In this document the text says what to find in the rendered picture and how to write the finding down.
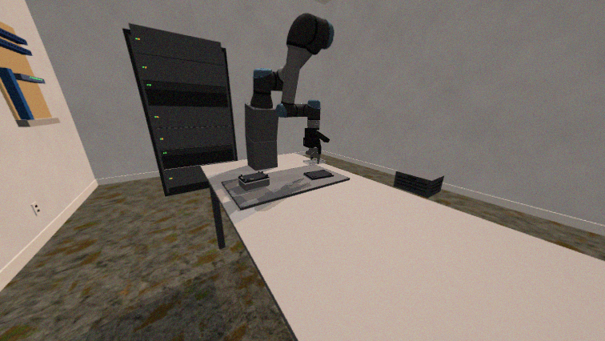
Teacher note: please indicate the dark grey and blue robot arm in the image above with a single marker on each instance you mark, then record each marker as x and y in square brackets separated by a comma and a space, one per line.
[305, 28]

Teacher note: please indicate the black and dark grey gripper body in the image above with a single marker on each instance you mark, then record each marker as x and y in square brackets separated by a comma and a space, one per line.
[308, 141]

